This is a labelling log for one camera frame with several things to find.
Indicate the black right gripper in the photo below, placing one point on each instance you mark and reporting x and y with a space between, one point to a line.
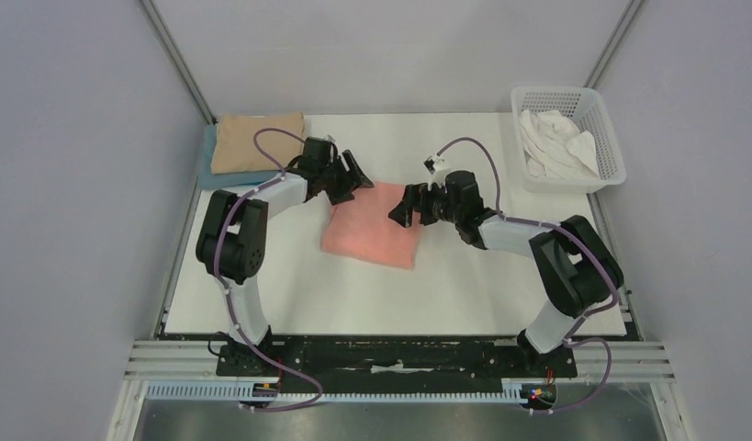
421 203

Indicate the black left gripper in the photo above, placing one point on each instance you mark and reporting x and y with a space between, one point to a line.
342 193

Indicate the pink t shirt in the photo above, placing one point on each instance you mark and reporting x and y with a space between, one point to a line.
361 229

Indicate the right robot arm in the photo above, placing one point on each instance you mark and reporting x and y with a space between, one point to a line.
578 272

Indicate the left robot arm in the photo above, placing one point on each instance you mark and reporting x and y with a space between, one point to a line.
232 240

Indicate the beige folded t shirt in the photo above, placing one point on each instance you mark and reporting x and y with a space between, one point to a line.
235 152

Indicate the blue folded t shirt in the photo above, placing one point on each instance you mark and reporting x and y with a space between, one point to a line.
206 180

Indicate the white t shirt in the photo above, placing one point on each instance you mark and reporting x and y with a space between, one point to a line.
556 148

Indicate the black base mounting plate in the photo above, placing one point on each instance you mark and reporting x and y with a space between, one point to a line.
401 364

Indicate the white plastic laundry basket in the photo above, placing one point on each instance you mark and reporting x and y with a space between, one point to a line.
585 107

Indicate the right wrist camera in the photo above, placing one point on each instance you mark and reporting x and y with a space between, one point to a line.
438 169

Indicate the white slotted cable duct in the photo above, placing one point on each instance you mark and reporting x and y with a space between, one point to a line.
238 390

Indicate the aluminium frame rail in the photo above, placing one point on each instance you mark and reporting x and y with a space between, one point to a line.
632 362

